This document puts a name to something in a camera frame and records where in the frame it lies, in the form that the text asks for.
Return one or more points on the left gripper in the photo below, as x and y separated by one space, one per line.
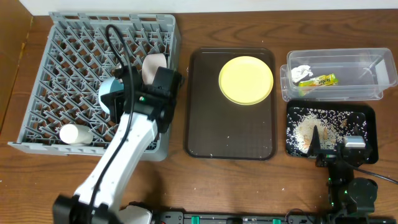
117 104

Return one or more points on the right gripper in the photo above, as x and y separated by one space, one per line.
330 157

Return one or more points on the blue bowl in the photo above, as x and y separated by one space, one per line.
109 85

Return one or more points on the white pink bowl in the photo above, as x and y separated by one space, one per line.
150 66

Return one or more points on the white cup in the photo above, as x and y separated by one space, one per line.
76 135

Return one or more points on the green snack wrapper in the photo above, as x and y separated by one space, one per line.
323 80

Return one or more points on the white tissue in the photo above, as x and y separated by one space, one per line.
300 72

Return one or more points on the yellow plate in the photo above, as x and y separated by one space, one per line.
246 80

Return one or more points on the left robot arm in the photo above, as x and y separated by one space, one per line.
142 111

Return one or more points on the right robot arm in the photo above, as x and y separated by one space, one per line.
352 198

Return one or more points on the black waste tray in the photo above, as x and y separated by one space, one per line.
333 120

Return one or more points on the grey dishwasher rack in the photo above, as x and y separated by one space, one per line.
76 60

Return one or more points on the clear plastic bin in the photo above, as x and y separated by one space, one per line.
363 74

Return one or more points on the dark brown serving tray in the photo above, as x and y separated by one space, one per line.
217 128

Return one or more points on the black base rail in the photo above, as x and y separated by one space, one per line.
291 218

